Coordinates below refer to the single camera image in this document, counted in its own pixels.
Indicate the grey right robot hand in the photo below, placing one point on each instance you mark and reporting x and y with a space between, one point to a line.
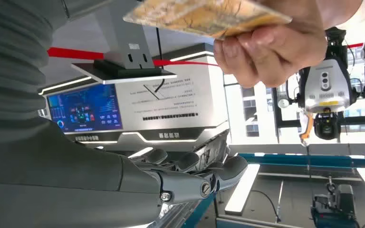
59 176

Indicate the blue steel beam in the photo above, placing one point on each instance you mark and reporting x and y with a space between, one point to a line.
198 210
295 161

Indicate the blue display screen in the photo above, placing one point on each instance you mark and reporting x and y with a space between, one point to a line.
85 108

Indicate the black stanchion post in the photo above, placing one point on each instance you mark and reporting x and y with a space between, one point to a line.
159 44

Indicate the white humanoid robot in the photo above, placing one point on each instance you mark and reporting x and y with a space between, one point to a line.
325 85

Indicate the blue black hoist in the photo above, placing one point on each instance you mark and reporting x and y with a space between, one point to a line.
333 207

